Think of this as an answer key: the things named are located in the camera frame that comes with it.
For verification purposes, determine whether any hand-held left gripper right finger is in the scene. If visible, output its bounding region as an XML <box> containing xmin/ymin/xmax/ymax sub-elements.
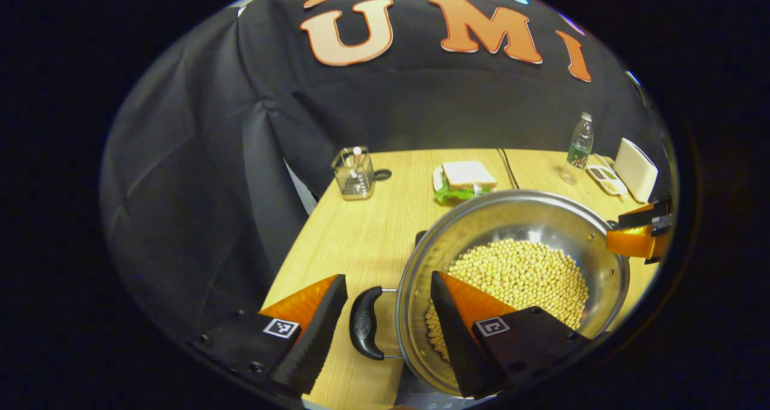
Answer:
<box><xmin>430</xmin><ymin>271</ymin><xmax>593</xmax><ymax>400</ymax></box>

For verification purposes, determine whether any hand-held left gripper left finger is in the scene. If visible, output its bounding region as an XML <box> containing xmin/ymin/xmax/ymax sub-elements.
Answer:
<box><xmin>192</xmin><ymin>274</ymin><xmax>350</xmax><ymax>397</ymax></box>

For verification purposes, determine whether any pile of soybeans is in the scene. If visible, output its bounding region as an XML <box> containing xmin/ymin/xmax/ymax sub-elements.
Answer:
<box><xmin>425</xmin><ymin>238</ymin><xmax>590</xmax><ymax>363</ymax></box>

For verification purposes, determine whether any steel pot with black handles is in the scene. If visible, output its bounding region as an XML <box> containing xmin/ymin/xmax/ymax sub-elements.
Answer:
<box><xmin>350</xmin><ymin>189</ymin><xmax>630</xmax><ymax>397</ymax></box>

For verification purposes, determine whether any small white box appliance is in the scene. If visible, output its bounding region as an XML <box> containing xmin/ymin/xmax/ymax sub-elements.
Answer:
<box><xmin>613</xmin><ymin>138</ymin><xmax>659</xmax><ymax>203</ymax></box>

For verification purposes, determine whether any white divided dish of beans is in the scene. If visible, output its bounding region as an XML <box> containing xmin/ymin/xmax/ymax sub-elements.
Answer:
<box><xmin>587</xmin><ymin>165</ymin><xmax>628</xmax><ymax>195</ymax></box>

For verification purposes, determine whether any clear plastic water bottle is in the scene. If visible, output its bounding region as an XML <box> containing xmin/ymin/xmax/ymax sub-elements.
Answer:
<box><xmin>559</xmin><ymin>112</ymin><xmax>594</xmax><ymax>185</ymax></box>

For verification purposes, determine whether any sandwich with lettuce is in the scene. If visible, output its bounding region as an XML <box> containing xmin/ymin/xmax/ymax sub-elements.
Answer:
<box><xmin>434</xmin><ymin>161</ymin><xmax>498</xmax><ymax>205</ymax></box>

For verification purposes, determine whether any black backdrop cloth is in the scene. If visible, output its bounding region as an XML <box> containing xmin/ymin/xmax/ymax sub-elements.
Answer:
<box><xmin>99</xmin><ymin>0</ymin><xmax>671</xmax><ymax>338</ymax></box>

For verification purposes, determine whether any black power cable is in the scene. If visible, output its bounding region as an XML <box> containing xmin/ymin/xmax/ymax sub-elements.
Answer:
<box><xmin>497</xmin><ymin>148</ymin><xmax>519</xmax><ymax>189</ymax></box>

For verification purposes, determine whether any wire mesh holder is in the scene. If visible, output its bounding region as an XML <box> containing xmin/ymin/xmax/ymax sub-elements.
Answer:
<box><xmin>331</xmin><ymin>147</ymin><xmax>376</xmax><ymax>201</ymax></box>

